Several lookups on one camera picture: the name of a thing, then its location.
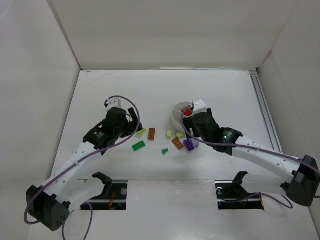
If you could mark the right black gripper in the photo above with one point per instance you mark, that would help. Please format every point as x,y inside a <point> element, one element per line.
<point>194,119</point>

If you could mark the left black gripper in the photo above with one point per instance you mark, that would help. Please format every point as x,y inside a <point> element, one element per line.
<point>130,122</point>

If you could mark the lime green 2x4 brick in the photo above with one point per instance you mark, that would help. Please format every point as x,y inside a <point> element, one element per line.
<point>141,133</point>

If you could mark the pale yellow small brick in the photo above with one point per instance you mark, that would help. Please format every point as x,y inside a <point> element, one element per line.
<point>169,134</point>
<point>180,135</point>

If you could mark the red 2x4 brick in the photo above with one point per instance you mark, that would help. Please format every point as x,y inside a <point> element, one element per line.
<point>188,112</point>

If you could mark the small green slope brick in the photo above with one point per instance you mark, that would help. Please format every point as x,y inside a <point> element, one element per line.
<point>164,151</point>

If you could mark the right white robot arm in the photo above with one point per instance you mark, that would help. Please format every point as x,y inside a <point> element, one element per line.
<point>299,177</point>

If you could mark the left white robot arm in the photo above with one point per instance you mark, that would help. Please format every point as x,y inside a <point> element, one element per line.
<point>51,203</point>

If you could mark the white round divided container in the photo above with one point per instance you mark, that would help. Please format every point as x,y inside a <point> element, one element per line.
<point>177,113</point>

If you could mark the purple 2x4 brick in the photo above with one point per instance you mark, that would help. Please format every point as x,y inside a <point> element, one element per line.
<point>188,145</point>

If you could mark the lavender slope brick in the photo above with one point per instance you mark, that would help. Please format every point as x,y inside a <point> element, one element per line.
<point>194,143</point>

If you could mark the orange 2x4 brick left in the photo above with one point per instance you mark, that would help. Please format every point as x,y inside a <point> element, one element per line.
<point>151,134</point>

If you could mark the orange 2x4 brick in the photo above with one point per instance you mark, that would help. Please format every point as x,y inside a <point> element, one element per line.
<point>177,143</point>
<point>151,134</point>

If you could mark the orange 2x4 brick right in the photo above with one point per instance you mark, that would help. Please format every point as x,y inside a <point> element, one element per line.
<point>177,143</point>

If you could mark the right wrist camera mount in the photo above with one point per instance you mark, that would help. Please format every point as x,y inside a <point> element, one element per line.
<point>199,106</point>

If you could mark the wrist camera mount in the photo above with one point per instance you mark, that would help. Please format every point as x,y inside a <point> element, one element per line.
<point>112,103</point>
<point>199,106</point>

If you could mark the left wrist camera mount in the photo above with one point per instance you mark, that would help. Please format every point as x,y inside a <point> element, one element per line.
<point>112,103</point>

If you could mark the aluminium rail right side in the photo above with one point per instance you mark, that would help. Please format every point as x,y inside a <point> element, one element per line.
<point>265,111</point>

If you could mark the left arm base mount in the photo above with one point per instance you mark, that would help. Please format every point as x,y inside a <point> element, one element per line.
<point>113,196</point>

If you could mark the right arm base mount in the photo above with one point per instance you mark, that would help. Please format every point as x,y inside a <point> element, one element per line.
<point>232,196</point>

